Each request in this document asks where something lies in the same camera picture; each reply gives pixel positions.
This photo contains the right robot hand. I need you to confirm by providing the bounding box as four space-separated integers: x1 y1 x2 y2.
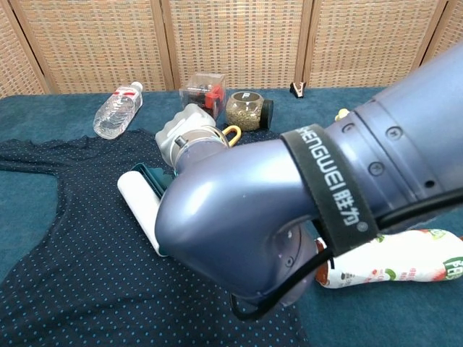
155 103 218 171

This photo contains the teal lint roller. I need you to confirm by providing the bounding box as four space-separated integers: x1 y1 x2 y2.
117 124 242 258

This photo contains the clear plastic box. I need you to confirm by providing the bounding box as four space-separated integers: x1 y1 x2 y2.
179 72 229 121

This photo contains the clear water bottle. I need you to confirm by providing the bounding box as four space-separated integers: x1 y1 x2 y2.
93 81 145 141

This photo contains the glass jar of seeds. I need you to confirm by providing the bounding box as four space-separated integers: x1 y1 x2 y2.
225 90 275 132

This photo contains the bamboo folding screen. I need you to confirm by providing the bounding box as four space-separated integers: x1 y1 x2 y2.
0 0 463 99

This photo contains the small clip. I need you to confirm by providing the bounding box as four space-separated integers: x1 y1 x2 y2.
289 81 307 99

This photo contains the teal blue tablecloth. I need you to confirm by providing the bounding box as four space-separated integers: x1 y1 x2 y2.
0 86 463 347

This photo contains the navy dotted shirt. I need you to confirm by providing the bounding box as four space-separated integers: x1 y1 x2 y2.
0 128 312 347

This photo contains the white printed snack bag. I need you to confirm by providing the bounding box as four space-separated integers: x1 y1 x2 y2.
313 228 463 291

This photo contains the black velcro strap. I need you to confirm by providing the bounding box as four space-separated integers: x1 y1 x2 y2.
280 124 381 258

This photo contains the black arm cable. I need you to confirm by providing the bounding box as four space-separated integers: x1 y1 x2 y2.
230 186 463 322

